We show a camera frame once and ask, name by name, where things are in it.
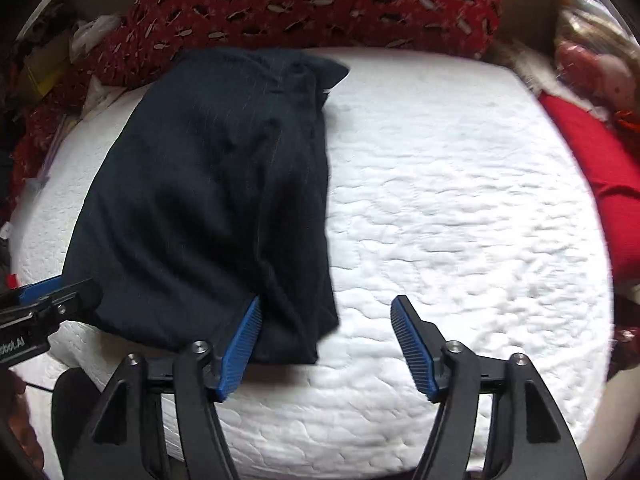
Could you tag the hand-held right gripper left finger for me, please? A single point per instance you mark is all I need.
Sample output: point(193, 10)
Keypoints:
point(241, 350)

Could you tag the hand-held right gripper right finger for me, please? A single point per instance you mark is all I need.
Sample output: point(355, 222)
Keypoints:
point(412, 345)

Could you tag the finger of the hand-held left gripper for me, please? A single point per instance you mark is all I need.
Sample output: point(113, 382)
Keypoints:
point(40, 287)
point(75, 297)

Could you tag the navy pinstriped pants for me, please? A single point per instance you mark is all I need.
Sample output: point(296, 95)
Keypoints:
point(200, 185)

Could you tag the white quilted mattress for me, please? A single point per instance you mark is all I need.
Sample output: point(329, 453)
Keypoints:
point(425, 210)

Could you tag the plain red cloth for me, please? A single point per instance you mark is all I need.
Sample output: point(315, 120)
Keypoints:
point(605, 185)

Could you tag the white plastic bag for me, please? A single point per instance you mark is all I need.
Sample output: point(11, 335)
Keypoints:
point(95, 35)

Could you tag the red patterned blanket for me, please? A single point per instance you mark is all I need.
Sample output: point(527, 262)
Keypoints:
point(300, 5)

